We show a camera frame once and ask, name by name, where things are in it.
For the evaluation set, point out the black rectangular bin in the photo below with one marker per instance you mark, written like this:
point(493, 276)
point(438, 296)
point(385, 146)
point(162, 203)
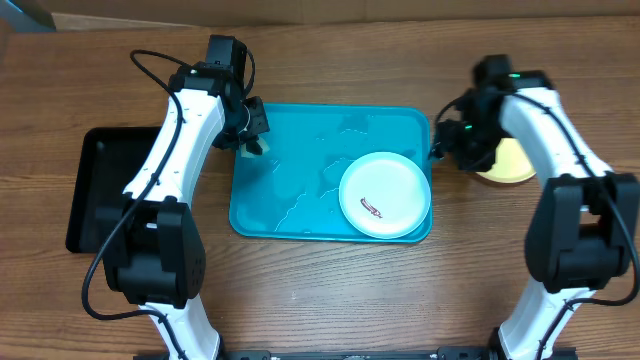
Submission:
point(110, 159)

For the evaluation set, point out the yellow-green plate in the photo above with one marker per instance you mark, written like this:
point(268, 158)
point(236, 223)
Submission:
point(511, 164)

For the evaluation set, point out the green sponge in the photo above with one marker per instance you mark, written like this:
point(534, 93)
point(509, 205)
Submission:
point(254, 148)

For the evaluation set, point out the light blue plate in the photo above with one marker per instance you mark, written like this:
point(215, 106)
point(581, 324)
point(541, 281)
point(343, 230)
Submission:
point(385, 195)

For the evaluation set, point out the cardboard strip at back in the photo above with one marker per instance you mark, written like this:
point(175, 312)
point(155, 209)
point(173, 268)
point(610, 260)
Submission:
point(277, 12)

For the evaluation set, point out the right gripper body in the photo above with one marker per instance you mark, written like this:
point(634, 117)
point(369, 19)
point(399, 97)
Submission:
point(474, 145)

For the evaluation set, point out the teal plastic tray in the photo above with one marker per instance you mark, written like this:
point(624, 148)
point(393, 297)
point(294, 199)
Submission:
point(291, 191)

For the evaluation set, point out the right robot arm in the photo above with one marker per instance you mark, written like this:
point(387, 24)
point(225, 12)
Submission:
point(582, 232)

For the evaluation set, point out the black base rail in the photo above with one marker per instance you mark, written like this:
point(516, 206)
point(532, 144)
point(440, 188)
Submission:
point(443, 353)

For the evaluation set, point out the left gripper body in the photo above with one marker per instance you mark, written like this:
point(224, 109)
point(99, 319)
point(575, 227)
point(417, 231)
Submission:
point(243, 126)

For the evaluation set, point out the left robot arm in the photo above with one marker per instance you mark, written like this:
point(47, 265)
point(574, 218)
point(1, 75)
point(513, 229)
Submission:
point(152, 260)

